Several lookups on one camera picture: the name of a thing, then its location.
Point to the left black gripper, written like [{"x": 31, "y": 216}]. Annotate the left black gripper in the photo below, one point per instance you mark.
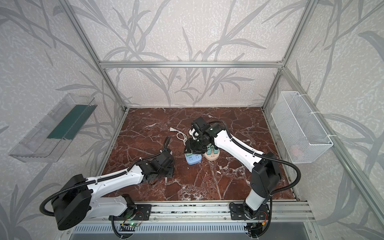
[{"x": 167, "y": 154}]

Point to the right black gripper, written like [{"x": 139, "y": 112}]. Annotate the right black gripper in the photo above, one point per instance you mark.
[{"x": 193, "y": 144}]

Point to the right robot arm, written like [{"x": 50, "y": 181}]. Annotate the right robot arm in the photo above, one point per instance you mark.
[{"x": 264, "y": 168}]

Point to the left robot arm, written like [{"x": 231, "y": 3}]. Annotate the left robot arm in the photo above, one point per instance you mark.
[{"x": 86, "y": 198}]

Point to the pink round power strip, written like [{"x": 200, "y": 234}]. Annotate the pink round power strip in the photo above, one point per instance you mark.
[{"x": 212, "y": 156}]

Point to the blue square power strip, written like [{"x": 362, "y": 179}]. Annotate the blue square power strip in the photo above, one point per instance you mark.
[{"x": 192, "y": 160}]

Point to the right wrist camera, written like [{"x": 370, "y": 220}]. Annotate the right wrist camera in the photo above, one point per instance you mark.
[{"x": 193, "y": 133}]

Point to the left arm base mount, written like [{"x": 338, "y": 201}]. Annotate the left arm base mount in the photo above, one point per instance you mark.
[{"x": 139, "y": 212}]

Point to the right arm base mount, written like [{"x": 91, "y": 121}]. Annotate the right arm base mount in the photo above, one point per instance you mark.
[{"x": 242, "y": 212}]

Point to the white wire mesh basket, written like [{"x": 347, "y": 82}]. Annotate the white wire mesh basket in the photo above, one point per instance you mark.
[{"x": 302, "y": 134}]

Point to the clear plastic wall bin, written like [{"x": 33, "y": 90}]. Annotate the clear plastic wall bin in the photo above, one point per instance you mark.
[{"x": 50, "y": 138}]

